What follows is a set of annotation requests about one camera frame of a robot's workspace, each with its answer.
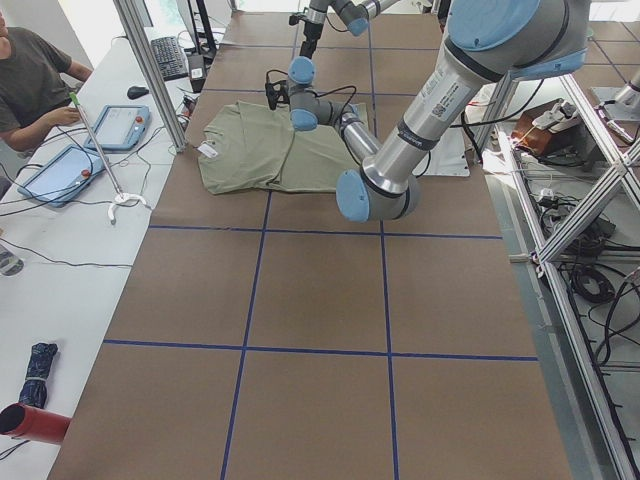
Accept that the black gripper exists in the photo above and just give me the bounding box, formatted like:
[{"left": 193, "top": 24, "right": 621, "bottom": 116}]
[{"left": 299, "top": 20, "right": 323, "bottom": 59}]

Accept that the olive green long-sleeve shirt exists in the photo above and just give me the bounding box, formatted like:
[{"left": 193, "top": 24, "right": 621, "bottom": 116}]
[{"left": 198, "top": 101, "right": 355, "bottom": 195}]

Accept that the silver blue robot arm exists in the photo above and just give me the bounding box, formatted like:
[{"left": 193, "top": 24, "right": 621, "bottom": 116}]
[
  {"left": 286, "top": 0, "right": 590, "bottom": 222},
  {"left": 289, "top": 0, "right": 397, "bottom": 58}
]

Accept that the black power brick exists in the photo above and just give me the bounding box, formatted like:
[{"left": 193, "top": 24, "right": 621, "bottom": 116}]
[{"left": 187, "top": 54, "right": 207, "bottom": 93}]

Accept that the black computer keyboard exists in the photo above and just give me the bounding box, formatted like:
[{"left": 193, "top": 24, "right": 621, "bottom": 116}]
[{"left": 150, "top": 36, "right": 189, "bottom": 81}]

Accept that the white Miniso hang tag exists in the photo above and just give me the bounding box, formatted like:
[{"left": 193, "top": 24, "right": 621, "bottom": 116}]
[{"left": 197, "top": 143, "right": 218, "bottom": 158}]

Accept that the black computer mouse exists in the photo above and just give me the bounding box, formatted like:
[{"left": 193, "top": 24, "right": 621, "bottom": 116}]
[{"left": 126, "top": 86, "right": 149, "bottom": 100}]

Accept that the far blue teach pendant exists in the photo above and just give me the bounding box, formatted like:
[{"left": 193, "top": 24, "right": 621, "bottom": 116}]
[{"left": 93, "top": 105, "right": 150, "bottom": 153}]

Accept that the blue teach pendant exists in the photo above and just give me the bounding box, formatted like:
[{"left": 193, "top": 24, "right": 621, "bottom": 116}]
[
  {"left": 18, "top": 145, "right": 104, "bottom": 207},
  {"left": 93, "top": 105, "right": 150, "bottom": 153}
]

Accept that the silver reacher grabber stick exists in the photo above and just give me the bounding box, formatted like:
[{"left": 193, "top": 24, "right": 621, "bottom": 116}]
[{"left": 69, "top": 92, "right": 150, "bottom": 226}]

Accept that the brown box with white device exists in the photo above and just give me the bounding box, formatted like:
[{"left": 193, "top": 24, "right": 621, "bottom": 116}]
[{"left": 511, "top": 98, "right": 595, "bottom": 157}]

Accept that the seated person in grey shirt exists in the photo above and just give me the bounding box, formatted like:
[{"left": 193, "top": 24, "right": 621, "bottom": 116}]
[{"left": 1, "top": 21, "right": 92, "bottom": 153}]

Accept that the near blue teach pendant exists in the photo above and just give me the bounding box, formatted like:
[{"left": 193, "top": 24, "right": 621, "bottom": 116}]
[{"left": 18, "top": 145, "right": 104, "bottom": 207}]

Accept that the folded dark blue umbrella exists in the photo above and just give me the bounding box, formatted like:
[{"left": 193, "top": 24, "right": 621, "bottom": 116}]
[{"left": 19, "top": 342, "right": 58, "bottom": 409}]

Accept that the red cylinder tube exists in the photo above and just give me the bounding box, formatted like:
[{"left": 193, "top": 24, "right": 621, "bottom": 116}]
[{"left": 1, "top": 403, "right": 71, "bottom": 445}]

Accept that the aluminium frame post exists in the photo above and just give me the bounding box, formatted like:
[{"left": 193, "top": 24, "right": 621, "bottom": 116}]
[{"left": 113, "top": 0, "right": 187, "bottom": 153}]

